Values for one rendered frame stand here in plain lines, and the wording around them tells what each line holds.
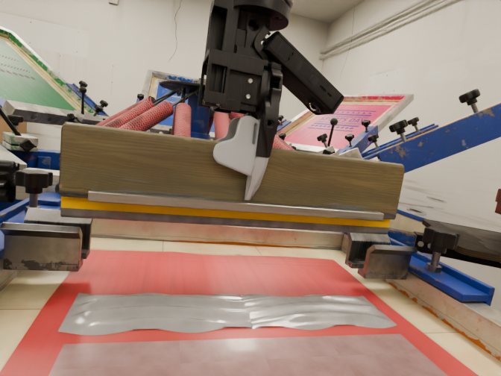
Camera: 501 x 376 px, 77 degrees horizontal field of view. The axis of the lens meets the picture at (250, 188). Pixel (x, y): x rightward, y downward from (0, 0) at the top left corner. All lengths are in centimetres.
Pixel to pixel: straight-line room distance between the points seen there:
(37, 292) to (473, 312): 49
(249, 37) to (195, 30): 435
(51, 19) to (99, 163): 454
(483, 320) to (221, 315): 29
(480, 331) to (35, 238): 50
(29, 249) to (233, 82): 28
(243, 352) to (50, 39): 466
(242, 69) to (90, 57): 438
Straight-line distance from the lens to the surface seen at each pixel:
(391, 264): 51
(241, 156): 34
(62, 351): 33
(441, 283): 49
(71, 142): 36
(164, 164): 35
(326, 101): 39
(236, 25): 37
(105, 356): 32
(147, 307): 36
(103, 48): 469
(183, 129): 95
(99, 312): 36
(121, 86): 459
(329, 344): 36
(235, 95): 34
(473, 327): 47
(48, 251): 40
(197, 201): 35
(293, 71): 37
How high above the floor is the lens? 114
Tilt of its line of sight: 8 degrees down
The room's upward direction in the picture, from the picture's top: 8 degrees clockwise
